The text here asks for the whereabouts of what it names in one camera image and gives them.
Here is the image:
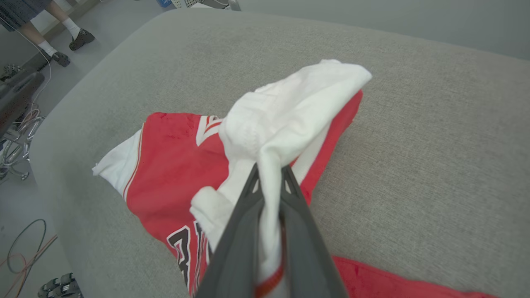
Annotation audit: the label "person leg with white sock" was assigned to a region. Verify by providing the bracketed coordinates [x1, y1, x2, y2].
[46, 0, 81, 40]
[19, 21, 58, 58]

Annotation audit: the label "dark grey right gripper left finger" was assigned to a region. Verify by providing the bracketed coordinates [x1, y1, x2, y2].
[195, 163, 265, 298]

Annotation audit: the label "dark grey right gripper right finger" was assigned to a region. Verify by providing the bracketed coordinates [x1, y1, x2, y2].
[279, 166, 348, 298]

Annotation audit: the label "black looped floor cable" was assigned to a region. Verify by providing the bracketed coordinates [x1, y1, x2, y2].
[6, 219, 47, 274]

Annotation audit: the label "orange floor cable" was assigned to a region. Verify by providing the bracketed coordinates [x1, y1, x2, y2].
[0, 234, 58, 298]

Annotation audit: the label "dark shorts of person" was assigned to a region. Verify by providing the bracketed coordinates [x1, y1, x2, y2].
[0, 0, 52, 31]

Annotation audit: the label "grey black socket strip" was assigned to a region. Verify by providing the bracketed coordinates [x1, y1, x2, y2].
[38, 272, 83, 298]

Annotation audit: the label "grey fabric sofa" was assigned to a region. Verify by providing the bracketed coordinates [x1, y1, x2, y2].
[29, 7, 530, 298]

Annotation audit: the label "red basketball jersey white trim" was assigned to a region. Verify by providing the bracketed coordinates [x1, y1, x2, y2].
[92, 59, 497, 298]

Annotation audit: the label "black curved seat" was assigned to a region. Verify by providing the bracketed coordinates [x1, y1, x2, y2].
[0, 68, 45, 137]

